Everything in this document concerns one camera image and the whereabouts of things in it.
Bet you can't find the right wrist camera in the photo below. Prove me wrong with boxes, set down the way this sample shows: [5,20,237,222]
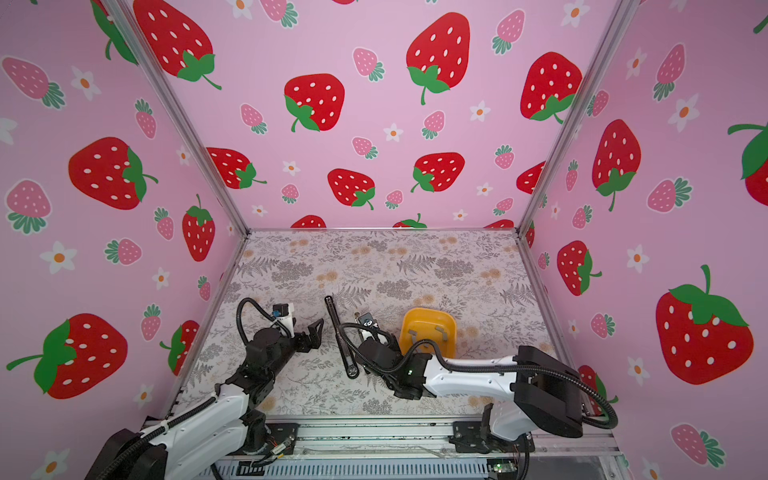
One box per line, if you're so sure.
[355,312,379,340]

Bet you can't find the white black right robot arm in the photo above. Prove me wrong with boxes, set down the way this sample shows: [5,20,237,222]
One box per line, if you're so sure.
[335,323,619,440]

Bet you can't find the yellow plastic tray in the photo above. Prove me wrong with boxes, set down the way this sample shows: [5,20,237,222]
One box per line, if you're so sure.
[399,307,458,358]

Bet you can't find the grey staple strips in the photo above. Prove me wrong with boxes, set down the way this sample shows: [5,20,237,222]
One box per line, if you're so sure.
[408,326,451,347]

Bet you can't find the black long stapler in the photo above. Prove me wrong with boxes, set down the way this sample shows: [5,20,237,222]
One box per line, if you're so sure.
[324,295,360,379]

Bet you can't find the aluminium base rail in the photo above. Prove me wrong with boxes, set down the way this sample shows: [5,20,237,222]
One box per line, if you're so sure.
[119,413,631,480]

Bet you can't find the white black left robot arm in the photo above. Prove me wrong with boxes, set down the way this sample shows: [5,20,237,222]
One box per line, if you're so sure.
[86,298,324,479]

